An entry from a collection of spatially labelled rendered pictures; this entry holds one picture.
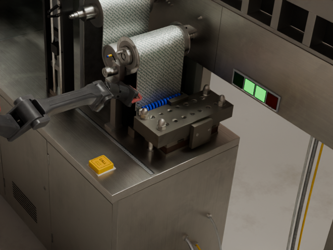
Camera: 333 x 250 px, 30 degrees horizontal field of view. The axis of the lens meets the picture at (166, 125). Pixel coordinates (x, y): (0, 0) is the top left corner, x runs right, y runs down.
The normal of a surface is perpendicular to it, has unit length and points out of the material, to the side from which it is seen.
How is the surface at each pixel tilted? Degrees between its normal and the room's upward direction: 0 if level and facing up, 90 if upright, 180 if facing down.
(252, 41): 90
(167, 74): 90
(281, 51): 90
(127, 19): 92
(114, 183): 0
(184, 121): 0
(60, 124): 0
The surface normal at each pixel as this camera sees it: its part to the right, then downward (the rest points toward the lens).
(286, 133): 0.07, -0.82
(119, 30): 0.62, 0.51
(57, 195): -0.78, 0.32
